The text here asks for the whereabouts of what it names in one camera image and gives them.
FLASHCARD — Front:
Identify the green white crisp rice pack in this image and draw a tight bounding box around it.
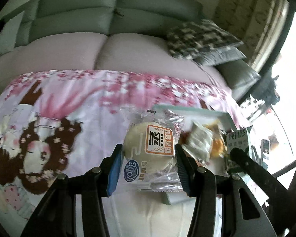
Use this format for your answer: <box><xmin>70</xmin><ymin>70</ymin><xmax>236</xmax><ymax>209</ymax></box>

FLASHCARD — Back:
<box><xmin>224</xmin><ymin>128</ymin><xmax>251</xmax><ymax>175</ymax></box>

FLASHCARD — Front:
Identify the orange cake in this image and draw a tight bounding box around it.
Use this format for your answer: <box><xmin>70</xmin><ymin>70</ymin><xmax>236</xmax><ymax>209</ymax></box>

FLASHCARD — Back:
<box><xmin>206</xmin><ymin>120</ymin><xmax>227</xmax><ymax>158</ymax></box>

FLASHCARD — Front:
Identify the steamed cake clear wrapper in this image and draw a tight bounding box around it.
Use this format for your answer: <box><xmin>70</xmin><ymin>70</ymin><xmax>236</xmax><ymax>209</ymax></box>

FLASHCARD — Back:
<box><xmin>120</xmin><ymin>108</ymin><xmax>184</xmax><ymax>192</ymax></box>

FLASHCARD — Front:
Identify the white silver snack pack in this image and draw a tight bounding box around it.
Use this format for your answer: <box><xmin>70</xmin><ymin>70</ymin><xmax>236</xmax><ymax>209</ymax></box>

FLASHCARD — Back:
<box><xmin>182</xmin><ymin>121</ymin><xmax>214</xmax><ymax>164</ymax></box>

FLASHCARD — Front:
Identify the cartoon print pink cloth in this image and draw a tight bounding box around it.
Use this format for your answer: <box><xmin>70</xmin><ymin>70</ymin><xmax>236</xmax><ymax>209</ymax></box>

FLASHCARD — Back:
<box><xmin>0</xmin><ymin>70</ymin><xmax>246</xmax><ymax>236</ymax></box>

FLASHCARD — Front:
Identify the teal rimmed white tray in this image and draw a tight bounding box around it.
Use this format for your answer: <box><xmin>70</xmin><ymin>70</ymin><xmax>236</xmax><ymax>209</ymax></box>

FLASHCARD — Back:
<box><xmin>153</xmin><ymin>105</ymin><xmax>237</xmax><ymax>205</ymax></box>

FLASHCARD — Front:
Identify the grey cushion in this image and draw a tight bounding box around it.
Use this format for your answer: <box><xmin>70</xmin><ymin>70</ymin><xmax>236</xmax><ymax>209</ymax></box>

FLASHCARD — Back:
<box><xmin>194</xmin><ymin>48</ymin><xmax>246</xmax><ymax>66</ymax></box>

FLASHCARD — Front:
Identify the leopard print cushion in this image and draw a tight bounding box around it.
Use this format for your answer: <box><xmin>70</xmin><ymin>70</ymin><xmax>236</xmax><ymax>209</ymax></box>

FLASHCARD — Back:
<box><xmin>167</xmin><ymin>19</ymin><xmax>243</xmax><ymax>59</ymax></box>

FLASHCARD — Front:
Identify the grey sofa with pink cover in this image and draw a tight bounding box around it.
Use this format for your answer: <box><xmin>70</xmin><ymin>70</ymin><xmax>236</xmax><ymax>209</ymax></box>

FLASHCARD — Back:
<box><xmin>0</xmin><ymin>0</ymin><xmax>260</xmax><ymax>100</ymax></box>

